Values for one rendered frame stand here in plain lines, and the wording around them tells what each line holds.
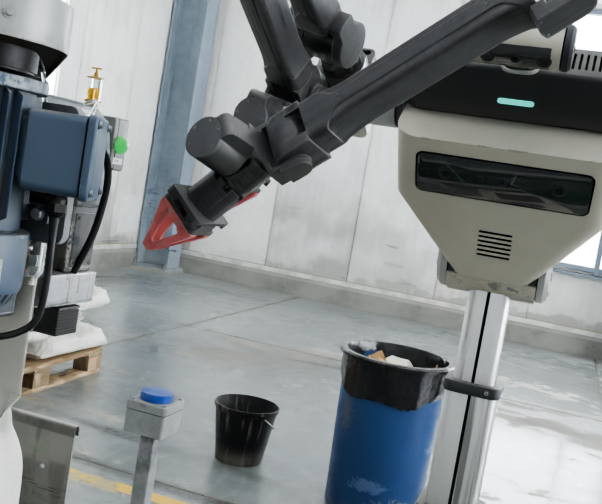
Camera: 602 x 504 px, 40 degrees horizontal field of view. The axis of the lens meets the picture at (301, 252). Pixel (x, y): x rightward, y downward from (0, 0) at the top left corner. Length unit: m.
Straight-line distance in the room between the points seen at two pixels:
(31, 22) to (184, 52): 9.14
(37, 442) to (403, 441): 1.89
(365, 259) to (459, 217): 7.84
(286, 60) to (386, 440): 2.27
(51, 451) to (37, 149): 0.93
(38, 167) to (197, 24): 9.15
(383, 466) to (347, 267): 6.17
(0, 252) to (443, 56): 0.55
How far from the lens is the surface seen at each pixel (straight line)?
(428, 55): 1.02
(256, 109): 1.27
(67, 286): 1.40
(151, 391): 1.55
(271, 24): 1.20
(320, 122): 1.05
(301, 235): 9.53
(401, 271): 9.25
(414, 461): 3.41
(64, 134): 0.90
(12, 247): 0.92
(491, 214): 1.49
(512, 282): 1.58
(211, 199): 1.11
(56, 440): 1.71
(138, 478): 1.60
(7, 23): 0.89
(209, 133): 1.05
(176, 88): 9.99
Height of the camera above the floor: 1.27
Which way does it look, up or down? 5 degrees down
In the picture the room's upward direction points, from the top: 10 degrees clockwise
